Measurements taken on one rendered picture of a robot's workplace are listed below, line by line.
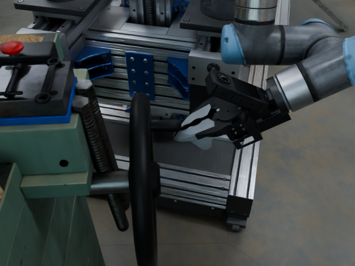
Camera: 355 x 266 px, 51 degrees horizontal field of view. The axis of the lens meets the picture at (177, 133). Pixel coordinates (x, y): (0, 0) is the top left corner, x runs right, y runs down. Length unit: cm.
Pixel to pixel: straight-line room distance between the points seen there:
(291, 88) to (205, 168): 84
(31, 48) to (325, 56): 45
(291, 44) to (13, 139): 49
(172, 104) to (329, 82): 70
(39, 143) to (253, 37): 40
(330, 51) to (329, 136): 135
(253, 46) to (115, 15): 68
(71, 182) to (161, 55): 67
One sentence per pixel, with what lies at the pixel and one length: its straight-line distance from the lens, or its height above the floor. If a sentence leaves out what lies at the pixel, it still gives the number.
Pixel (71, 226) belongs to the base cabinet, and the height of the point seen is 59.
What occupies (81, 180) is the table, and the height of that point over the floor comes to 87.
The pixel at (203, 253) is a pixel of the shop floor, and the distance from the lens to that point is 146.
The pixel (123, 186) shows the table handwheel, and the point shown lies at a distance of 60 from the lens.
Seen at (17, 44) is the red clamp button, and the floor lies 102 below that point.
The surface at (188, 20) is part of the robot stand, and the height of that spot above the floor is 82.
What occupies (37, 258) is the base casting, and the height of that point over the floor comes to 74.
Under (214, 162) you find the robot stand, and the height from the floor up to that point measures 21.
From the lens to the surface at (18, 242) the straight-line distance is 58.
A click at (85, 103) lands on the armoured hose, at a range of 52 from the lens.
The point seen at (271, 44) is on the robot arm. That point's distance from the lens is 71.
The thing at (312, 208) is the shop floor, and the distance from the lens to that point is 166.
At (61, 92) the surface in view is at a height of 100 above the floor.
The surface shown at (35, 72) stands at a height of 100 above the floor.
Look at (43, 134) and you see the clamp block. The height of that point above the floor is 95.
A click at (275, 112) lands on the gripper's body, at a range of 69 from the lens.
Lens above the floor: 129
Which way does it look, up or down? 44 degrees down
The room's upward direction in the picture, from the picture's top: straight up
